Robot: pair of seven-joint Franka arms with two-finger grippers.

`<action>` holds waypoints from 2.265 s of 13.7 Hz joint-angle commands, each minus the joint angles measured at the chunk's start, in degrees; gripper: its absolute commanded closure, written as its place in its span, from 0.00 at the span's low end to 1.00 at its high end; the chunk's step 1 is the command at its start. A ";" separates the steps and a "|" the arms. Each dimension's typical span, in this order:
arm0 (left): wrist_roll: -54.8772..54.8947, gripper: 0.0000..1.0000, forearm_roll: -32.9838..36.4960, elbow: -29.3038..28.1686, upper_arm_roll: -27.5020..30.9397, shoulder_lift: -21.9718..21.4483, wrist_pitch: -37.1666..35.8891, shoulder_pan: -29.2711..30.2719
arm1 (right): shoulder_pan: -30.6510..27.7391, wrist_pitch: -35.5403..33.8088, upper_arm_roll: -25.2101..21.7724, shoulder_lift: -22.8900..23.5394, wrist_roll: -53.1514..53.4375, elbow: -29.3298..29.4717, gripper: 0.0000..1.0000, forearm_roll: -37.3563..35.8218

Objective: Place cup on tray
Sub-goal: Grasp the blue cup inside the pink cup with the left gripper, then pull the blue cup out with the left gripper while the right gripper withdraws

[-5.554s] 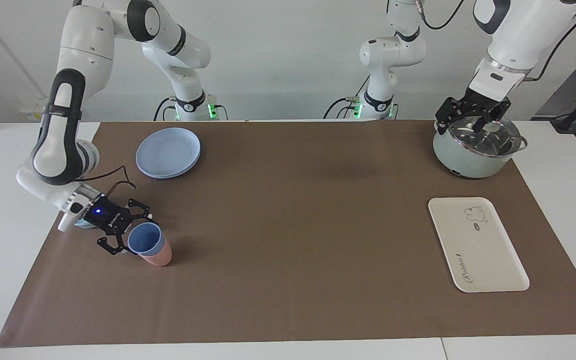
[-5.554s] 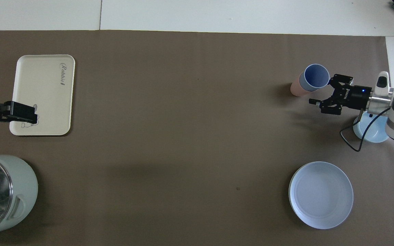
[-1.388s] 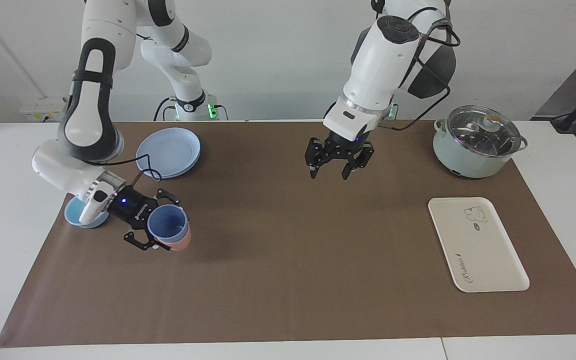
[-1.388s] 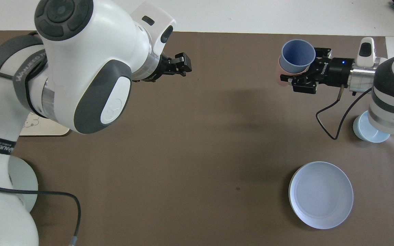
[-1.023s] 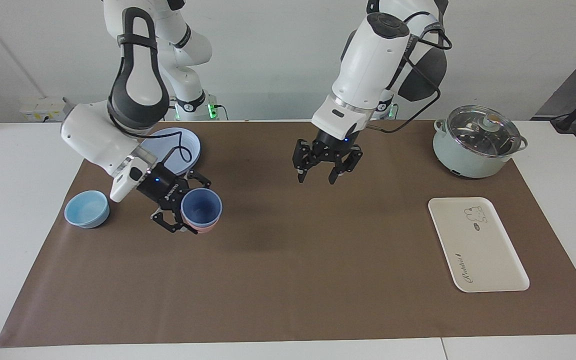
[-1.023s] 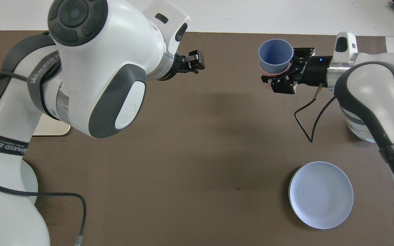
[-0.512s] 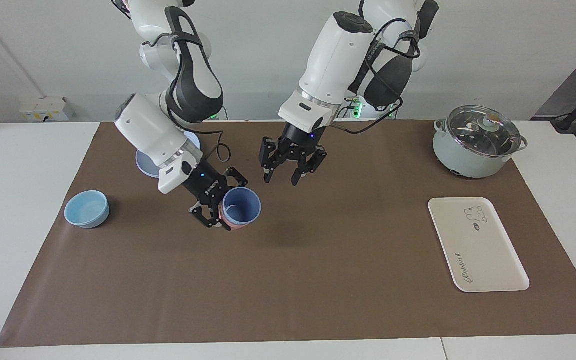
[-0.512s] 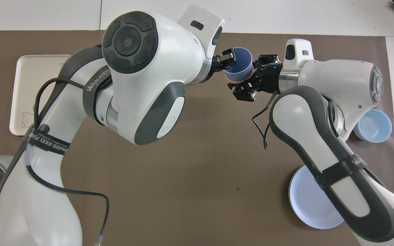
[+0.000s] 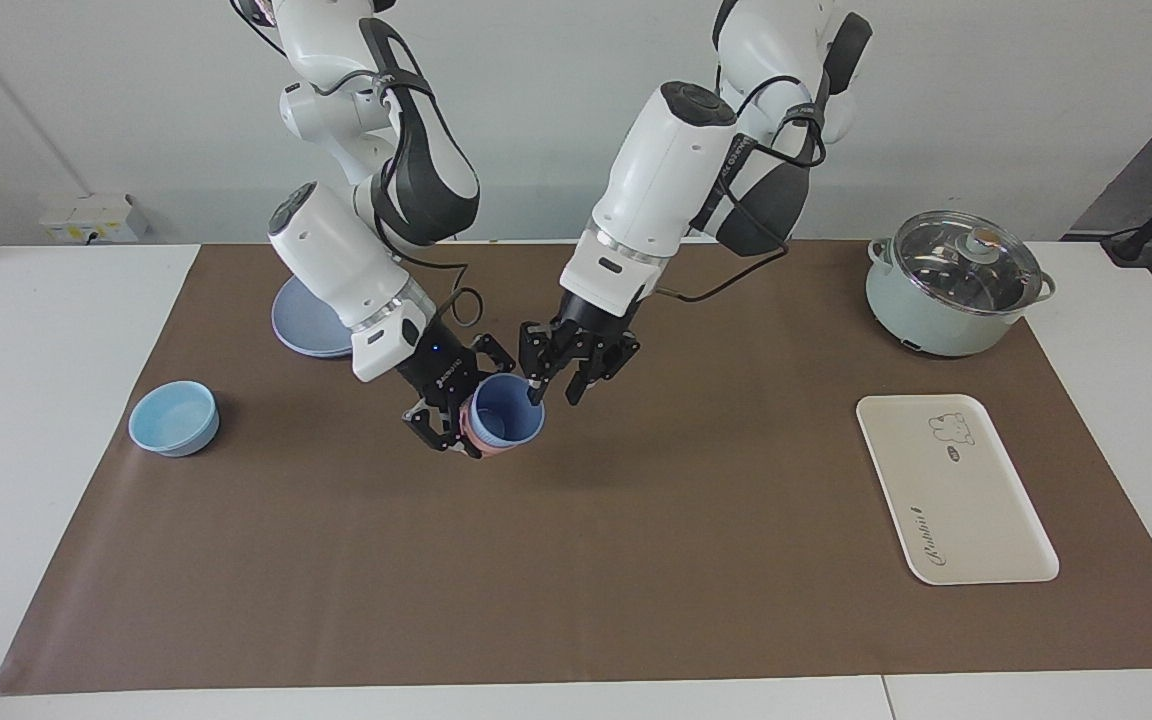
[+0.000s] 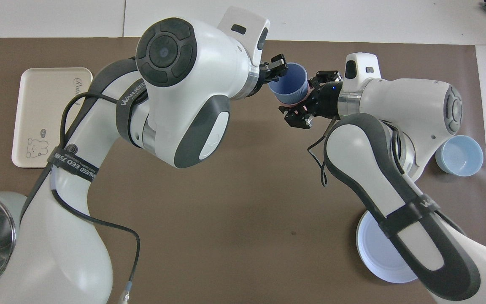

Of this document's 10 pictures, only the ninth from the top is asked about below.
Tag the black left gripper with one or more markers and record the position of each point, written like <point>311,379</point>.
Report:
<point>594,330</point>

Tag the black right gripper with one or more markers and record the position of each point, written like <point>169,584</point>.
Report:
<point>441,375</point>

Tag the blue plastic cup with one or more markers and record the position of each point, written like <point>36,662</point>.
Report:
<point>506,405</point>

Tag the pink plastic cup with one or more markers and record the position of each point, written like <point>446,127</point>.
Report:
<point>474,436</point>

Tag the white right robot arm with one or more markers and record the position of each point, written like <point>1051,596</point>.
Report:
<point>346,260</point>

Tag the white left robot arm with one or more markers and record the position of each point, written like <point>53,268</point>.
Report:
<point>666,170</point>

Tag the cream tray with rabbit print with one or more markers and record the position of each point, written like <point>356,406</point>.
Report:
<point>956,500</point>

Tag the brown paper table mat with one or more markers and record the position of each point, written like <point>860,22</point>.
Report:
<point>616,520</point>

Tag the pale blue plate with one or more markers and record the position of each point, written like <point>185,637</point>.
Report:
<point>301,325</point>

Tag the light blue bowl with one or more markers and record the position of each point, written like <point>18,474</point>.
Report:
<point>174,418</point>

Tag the mint green electric pot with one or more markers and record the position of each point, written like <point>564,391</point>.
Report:
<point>926,325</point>

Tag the glass pot lid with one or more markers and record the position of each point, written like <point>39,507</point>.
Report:
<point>966,265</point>

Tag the white power strip box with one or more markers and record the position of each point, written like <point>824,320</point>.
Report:
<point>86,215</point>

